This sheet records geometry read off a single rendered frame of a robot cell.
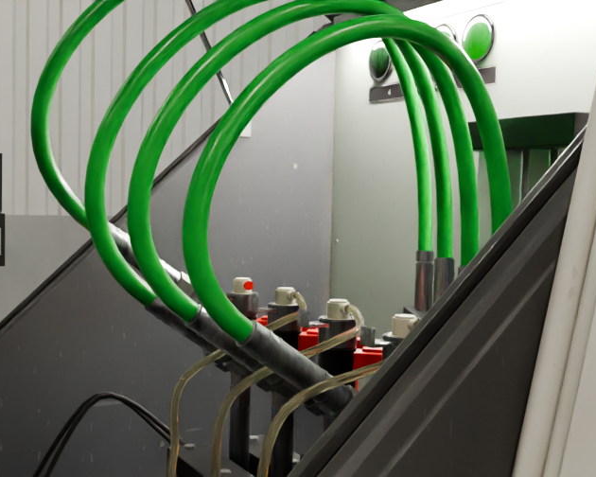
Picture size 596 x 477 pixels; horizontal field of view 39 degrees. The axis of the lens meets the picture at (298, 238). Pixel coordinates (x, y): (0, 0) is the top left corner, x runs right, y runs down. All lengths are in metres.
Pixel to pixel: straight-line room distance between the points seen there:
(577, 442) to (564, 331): 0.06
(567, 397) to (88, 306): 0.69
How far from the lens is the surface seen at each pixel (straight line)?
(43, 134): 0.68
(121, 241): 0.69
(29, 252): 7.09
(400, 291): 1.02
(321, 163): 1.14
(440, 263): 0.75
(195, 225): 0.46
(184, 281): 0.71
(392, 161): 1.03
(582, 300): 0.45
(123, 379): 1.05
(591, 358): 0.43
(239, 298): 0.73
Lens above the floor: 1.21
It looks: 3 degrees down
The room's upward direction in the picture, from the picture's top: 1 degrees clockwise
